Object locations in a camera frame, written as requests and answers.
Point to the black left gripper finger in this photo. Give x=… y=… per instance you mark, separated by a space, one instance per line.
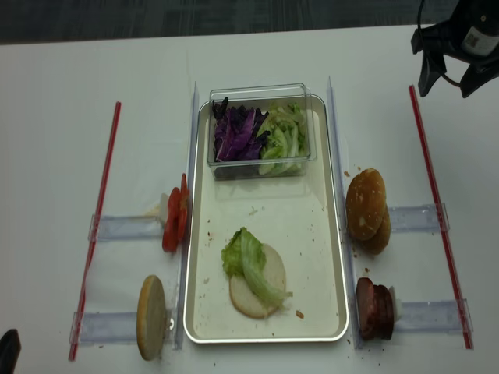
x=9 y=351

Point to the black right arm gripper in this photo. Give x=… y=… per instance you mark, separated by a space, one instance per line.
x=470 y=35

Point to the green lettuce leaf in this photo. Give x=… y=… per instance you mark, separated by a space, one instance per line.
x=244 y=256

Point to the clear tomato slider track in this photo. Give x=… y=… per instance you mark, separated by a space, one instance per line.
x=114 y=228

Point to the green lettuce pile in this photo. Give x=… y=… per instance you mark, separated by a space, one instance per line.
x=285 y=129

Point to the red tomato slices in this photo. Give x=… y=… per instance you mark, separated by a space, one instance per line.
x=175 y=227

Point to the white tomato pusher block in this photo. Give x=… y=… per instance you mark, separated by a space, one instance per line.
x=162 y=214

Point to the front meat patty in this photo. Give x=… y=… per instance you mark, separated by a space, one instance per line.
x=367 y=308

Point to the rear meat patties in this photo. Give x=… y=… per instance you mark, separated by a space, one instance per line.
x=385 y=312

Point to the red right guide rod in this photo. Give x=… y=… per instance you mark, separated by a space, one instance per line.
x=456 y=287

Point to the red guide rod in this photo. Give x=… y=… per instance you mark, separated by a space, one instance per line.
x=91 y=247
x=456 y=287

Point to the clear bun slider track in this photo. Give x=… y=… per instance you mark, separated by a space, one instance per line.
x=431 y=218
x=101 y=328

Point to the upright bun bottom slice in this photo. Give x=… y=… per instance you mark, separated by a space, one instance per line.
x=151 y=318

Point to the clear bun top slider track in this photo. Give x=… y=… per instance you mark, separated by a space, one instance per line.
x=431 y=218

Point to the front bun top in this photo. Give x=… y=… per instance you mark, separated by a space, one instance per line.
x=365 y=204

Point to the rear bun top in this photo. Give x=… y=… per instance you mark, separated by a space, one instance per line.
x=380 y=240

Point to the clear plastic salad box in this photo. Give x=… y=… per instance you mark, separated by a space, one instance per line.
x=261 y=97

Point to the purple cabbage leaves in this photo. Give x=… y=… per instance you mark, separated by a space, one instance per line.
x=235 y=132

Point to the flat bun slice on tray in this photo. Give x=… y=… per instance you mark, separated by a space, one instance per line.
x=245 y=301

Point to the white patty pusher block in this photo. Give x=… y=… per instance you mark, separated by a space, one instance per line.
x=394 y=304

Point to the clear patty slider track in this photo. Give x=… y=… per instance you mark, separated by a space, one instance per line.
x=449 y=316

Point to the red left guide rod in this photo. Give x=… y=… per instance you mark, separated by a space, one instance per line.
x=91 y=247

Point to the cream metal tray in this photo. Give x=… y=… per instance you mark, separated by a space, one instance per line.
x=297 y=216

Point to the clear left long rail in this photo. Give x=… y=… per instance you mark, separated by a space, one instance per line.
x=190 y=172

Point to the clear long rail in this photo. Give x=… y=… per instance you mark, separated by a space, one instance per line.
x=190 y=172
x=345 y=241

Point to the clear right long rail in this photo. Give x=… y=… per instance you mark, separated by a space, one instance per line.
x=345 y=241

